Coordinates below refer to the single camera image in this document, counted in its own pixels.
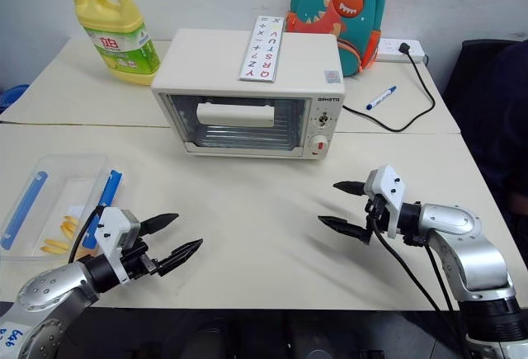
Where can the blue plastic object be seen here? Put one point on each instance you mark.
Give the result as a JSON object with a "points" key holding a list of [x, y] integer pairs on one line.
{"points": [[12, 97]]}

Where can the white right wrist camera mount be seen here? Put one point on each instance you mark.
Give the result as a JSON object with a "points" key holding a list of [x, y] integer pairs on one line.
{"points": [[387, 187]]}

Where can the teal dinosaur backpack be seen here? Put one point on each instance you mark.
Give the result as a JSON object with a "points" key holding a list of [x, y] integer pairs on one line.
{"points": [[342, 8]]}

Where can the blue and white marker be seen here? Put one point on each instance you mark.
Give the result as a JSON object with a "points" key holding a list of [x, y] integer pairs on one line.
{"points": [[381, 97]]}

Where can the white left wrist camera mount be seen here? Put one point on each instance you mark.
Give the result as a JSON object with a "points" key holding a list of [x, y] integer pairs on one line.
{"points": [[113, 227]]}

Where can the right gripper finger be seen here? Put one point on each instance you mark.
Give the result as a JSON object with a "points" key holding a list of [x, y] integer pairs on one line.
{"points": [[344, 229], [350, 188]]}

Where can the white alphabet letter card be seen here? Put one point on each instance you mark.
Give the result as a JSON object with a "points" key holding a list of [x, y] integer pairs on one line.
{"points": [[262, 51]]}

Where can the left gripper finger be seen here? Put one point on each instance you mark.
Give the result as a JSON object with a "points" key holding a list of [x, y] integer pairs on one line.
{"points": [[161, 222], [181, 253]]}

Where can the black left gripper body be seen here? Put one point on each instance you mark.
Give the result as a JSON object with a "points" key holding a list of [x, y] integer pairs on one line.
{"points": [[136, 262]]}

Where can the white power strip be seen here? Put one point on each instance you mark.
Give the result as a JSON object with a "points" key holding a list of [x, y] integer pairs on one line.
{"points": [[389, 50]]}

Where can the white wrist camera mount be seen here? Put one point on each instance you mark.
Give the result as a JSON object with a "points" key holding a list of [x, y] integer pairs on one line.
{"points": [[387, 187], [113, 227]]}

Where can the clear plastic tray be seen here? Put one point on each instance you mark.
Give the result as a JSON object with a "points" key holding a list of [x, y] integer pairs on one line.
{"points": [[62, 181]]}

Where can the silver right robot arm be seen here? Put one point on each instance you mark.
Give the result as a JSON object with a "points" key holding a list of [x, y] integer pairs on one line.
{"points": [[458, 220]]}

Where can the yellow french fry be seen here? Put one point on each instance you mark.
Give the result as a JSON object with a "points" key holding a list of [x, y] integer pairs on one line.
{"points": [[57, 243], [53, 249], [67, 232], [68, 225], [72, 219]]}

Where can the yellow detergent pump bottle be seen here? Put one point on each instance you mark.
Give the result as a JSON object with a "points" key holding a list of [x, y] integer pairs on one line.
{"points": [[117, 20]]}

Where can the blue container latch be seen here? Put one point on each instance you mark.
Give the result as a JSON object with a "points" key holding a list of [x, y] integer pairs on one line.
{"points": [[25, 206], [110, 190]]}

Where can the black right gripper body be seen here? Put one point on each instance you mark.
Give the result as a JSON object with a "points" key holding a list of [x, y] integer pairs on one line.
{"points": [[379, 218]]}

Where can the cream toaster oven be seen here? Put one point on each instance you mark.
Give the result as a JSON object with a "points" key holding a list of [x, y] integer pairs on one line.
{"points": [[206, 58]]}

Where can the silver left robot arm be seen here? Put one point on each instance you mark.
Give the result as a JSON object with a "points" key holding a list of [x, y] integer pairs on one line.
{"points": [[45, 293]]}

